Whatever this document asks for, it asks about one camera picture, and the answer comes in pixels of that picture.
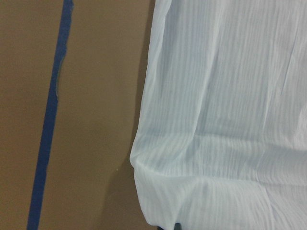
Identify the light blue striped shirt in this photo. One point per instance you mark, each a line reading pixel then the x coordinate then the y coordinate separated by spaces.
pixel 222 136

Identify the blue tape line lengthwise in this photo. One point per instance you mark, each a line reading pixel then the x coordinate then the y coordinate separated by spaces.
pixel 49 119

